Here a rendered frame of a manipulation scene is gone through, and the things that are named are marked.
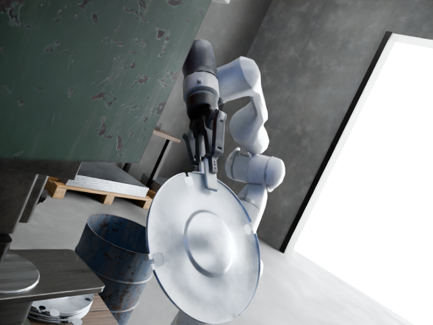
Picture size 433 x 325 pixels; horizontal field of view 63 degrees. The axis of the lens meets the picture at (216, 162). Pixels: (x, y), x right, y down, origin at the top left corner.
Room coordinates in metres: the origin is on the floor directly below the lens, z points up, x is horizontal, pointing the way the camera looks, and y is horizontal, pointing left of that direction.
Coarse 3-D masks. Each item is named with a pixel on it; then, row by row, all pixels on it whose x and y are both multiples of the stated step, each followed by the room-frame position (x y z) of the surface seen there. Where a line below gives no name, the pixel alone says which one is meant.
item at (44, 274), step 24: (0, 264) 0.57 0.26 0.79; (24, 264) 0.60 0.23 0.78; (48, 264) 0.64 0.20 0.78; (72, 264) 0.67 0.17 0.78; (0, 288) 0.51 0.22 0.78; (24, 288) 0.54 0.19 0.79; (48, 288) 0.57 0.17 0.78; (72, 288) 0.60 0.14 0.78; (96, 288) 0.63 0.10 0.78; (0, 312) 0.52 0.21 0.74; (24, 312) 0.56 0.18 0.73
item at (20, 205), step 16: (0, 176) 0.44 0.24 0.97; (16, 176) 0.45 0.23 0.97; (32, 176) 0.47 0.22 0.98; (48, 176) 0.52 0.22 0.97; (0, 192) 0.44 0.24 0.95; (16, 192) 0.46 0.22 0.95; (32, 192) 0.50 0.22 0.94; (0, 208) 0.45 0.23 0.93; (16, 208) 0.47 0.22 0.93; (32, 208) 0.51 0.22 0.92; (0, 224) 0.46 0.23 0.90; (16, 224) 0.47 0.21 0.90
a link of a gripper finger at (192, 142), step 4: (184, 136) 0.84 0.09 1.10; (184, 140) 0.83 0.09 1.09; (188, 140) 0.82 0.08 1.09; (192, 140) 0.83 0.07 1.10; (188, 144) 0.82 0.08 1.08; (192, 144) 0.82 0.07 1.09; (188, 148) 0.81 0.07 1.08; (192, 148) 0.81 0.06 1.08; (188, 152) 0.81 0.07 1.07; (192, 152) 0.80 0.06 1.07; (192, 156) 0.79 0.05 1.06; (192, 160) 0.79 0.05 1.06; (192, 164) 0.78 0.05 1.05
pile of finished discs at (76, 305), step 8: (80, 296) 1.24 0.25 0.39; (88, 296) 1.26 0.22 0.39; (32, 304) 1.08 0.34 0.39; (40, 304) 1.10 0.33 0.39; (48, 304) 1.12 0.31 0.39; (56, 304) 1.14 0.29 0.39; (64, 304) 1.15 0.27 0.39; (72, 304) 1.17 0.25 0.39; (80, 304) 1.19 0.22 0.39; (88, 304) 1.21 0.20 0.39; (32, 312) 1.07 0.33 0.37; (40, 312) 1.08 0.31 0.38; (48, 312) 1.08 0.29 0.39; (64, 312) 1.12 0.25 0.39; (72, 312) 1.13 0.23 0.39; (80, 312) 1.16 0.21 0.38; (40, 320) 1.08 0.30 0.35; (48, 320) 1.10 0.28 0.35; (56, 320) 1.10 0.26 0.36; (64, 320) 1.12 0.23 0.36
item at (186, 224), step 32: (160, 192) 0.64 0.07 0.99; (192, 192) 0.70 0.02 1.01; (224, 192) 0.77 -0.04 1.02; (160, 224) 0.61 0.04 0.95; (192, 224) 0.65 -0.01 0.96; (224, 224) 0.71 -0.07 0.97; (192, 256) 0.62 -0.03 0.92; (224, 256) 0.68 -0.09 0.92; (256, 256) 0.75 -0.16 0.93; (192, 288) 0.59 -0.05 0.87; (224, 288) 0.65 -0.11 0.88; (256, 288) 0.70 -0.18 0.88; (224, 320) 0.61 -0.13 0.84
